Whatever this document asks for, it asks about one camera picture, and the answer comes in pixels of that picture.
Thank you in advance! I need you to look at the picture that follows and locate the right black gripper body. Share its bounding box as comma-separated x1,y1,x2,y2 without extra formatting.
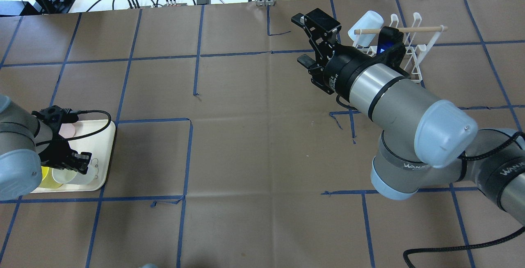
314,45,372,96

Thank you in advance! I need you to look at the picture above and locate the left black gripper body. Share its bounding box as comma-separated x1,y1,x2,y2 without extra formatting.
34,125,73,168

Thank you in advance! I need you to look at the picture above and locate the white plastic cup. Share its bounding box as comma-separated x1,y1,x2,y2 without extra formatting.
51,168,97,185

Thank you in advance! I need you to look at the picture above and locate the light blue plastic cup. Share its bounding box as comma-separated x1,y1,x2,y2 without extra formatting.
347,10,384,48

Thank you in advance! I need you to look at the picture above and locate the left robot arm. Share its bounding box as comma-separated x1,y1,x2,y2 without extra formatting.
0,95,92,201

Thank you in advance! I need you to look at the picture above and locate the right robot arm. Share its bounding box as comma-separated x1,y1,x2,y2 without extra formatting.
291,8,525,223

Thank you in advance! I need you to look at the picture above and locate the pink plastic cup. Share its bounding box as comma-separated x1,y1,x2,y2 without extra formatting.
58,122,84,141

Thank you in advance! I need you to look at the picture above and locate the yellow plastic cup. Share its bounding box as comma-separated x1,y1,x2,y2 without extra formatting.
38,166,63,189

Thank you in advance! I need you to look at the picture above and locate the cream plastic tray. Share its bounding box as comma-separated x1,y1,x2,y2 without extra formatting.
32,123,116,193

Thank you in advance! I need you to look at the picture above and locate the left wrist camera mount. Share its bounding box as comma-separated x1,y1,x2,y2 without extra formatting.
31,105,80,139

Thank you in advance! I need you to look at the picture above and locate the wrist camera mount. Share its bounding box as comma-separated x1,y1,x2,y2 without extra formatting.
31,105,80,139
370,27,410,79

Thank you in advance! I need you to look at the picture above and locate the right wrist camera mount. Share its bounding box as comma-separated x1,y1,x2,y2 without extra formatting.
370,27,410,79

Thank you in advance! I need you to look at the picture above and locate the white wire cup rack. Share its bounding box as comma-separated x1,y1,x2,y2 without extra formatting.
353,12,448,83

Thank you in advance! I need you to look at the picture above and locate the black corrugated cable conduit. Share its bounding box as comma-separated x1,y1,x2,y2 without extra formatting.
403,131,525,268

